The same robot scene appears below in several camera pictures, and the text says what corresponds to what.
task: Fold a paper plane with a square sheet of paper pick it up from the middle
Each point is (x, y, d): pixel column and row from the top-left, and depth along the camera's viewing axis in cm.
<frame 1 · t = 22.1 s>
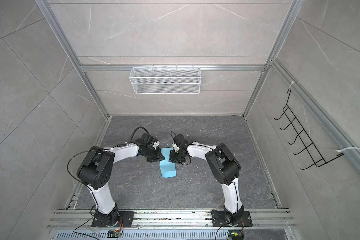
left hand: (164, 155, 94), fingers closed
right hand: (170, 160, 95), fingers closed
light blue paper sheet: (168, 168, 91), point 2 cm above the table

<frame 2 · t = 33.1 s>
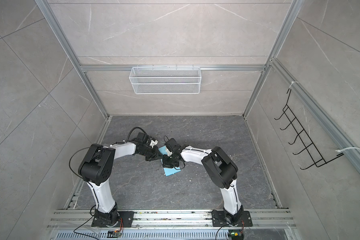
left hand: (163, 153, 95), fingers closed
right hand: (162, 165, 91), fingers closed
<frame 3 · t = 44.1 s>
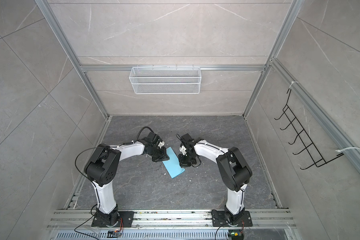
left hand: (169, 155, 94), fingers closed
right hand: (181, 164, 90), fingers closed
light blue paper sheet: (172, 164, 97), on the table

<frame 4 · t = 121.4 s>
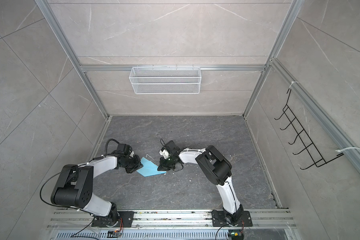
left hand: (142, 161, 93), fingers closed
right hand: (158, 168, 91), fingers closed
light blue paper sheet: (149, 168, 93), on the table

